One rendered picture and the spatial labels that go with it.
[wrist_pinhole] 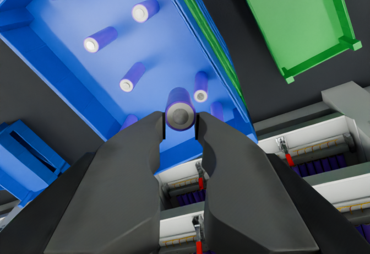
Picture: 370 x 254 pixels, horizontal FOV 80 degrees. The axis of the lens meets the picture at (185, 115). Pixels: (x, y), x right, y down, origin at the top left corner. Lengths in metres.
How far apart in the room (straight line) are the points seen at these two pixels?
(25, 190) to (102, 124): 0.95
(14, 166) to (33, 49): 0.88
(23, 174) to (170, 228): 0.75
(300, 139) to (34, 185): 1.09
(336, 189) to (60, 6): 0.61
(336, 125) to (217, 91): 0.48
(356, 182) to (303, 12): 0.46
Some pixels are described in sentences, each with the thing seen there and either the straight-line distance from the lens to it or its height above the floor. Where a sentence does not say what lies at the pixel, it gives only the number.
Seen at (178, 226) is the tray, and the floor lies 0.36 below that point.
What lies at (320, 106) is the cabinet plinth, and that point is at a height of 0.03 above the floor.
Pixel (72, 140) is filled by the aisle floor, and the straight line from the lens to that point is 1.07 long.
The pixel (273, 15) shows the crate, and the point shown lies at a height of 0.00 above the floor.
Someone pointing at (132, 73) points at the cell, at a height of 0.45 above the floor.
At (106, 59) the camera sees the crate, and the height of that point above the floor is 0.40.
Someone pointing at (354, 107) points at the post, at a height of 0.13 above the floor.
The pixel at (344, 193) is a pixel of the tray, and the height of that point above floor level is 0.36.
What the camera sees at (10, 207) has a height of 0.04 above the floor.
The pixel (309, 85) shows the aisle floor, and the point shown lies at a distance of 0.85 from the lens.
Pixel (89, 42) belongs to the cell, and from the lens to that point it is 0.28.
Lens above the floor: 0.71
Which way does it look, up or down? 58 degrees down
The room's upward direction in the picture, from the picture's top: 172 degrees counter-clockwise
